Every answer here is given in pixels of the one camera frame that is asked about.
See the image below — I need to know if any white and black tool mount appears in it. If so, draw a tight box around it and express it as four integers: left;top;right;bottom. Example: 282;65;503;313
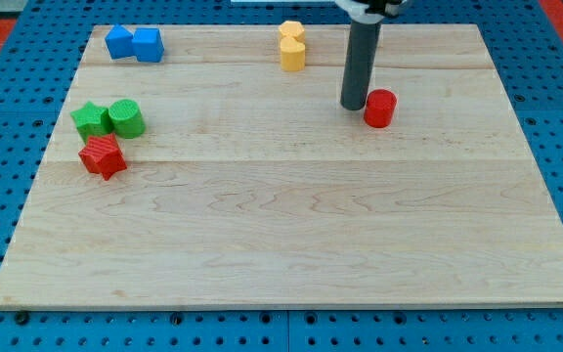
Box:
334;0;411;23

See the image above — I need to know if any green cylinder block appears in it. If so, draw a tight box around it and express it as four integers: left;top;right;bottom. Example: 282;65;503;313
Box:
108;99;146;139

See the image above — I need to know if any yellow hexagon block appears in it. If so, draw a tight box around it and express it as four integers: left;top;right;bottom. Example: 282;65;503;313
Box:
278;21;305;43

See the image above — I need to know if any red star block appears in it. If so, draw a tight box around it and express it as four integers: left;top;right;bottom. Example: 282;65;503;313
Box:
78;133;127;181

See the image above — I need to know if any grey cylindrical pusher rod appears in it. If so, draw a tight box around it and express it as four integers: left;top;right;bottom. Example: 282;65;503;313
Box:
340;21;381;110

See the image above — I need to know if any green star block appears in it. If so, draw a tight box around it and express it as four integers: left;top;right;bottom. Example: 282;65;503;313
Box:
70;102;114;143

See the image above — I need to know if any red cylinder block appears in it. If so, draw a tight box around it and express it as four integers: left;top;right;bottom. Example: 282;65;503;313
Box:
364;89;397;128

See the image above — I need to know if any blue cube block right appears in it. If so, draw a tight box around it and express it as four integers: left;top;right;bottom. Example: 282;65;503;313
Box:
132;27;164;63

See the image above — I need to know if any blue cube block left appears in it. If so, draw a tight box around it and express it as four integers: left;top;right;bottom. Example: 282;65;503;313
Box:
105;24;134;60

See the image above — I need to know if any wooden board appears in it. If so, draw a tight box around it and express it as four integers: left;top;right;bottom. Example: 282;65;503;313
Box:
0;24;563;311

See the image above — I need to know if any blue cube block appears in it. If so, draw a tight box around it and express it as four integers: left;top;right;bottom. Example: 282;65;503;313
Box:
105;24;134;60
132;27;164;63

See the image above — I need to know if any yellow heart block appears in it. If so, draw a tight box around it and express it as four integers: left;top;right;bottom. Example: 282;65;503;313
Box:
279;36;306;71

